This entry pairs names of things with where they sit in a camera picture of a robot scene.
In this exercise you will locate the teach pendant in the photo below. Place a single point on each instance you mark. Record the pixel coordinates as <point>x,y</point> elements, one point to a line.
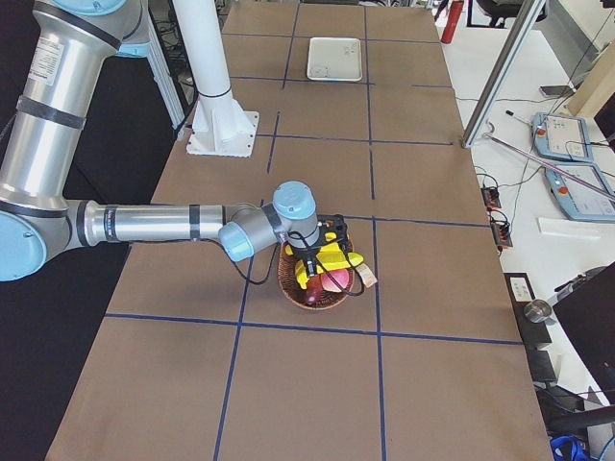
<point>578,202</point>
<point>561,137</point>

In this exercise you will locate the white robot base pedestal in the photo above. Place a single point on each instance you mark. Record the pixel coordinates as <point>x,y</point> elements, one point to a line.
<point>220,126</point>

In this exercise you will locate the red apple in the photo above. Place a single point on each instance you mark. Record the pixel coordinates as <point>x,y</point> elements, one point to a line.
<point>335,280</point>

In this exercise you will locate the far teach pendant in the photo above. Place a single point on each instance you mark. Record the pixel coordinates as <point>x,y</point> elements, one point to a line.
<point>561,137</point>

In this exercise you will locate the red fire extinguisher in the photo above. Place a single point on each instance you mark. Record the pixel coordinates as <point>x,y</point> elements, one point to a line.
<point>455,10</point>

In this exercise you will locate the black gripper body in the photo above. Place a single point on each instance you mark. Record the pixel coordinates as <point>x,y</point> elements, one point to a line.
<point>305,254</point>

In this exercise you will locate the near teach pendant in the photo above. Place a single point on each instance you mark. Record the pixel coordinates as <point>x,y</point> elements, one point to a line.
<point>578,202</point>

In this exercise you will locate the aluminium frame post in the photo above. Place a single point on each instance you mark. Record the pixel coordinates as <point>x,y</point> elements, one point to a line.
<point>512,46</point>

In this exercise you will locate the paper basket tag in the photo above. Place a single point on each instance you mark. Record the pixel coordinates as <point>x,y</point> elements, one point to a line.
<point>366,274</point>

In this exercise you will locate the steel cup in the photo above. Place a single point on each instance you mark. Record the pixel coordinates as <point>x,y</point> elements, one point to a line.
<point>539,311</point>

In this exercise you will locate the brown wicker basket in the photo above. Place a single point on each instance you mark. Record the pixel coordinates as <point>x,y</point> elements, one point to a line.
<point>314,297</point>

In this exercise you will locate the white bear tray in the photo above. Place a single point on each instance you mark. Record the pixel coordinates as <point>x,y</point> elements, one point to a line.
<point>335,59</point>

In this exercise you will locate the black marker pen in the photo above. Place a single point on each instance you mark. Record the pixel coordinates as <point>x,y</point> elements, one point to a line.
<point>519,118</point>

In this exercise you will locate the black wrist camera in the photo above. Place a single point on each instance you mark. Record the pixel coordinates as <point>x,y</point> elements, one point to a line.
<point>336,224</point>

